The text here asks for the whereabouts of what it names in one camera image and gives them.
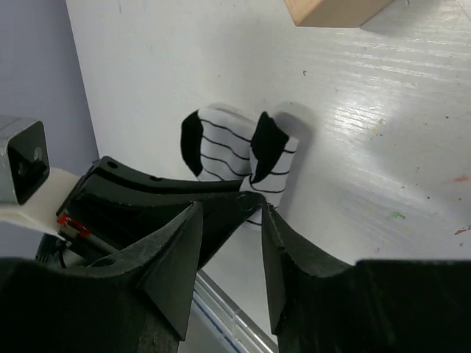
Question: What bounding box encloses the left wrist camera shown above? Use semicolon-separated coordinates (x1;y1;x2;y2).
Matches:
0;115;91;242

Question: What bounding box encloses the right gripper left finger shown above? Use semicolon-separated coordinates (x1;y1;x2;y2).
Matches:
1;202;202;352

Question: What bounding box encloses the white black striped sock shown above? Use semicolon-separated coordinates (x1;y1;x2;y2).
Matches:
180;107;300;209

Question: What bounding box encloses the wooden compartment tray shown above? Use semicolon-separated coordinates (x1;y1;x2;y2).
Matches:
285;0;392;28

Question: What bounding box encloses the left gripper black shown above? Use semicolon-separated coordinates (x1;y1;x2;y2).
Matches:
36;156;263;271

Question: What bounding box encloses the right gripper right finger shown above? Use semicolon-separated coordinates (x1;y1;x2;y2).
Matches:
261;204;470;352

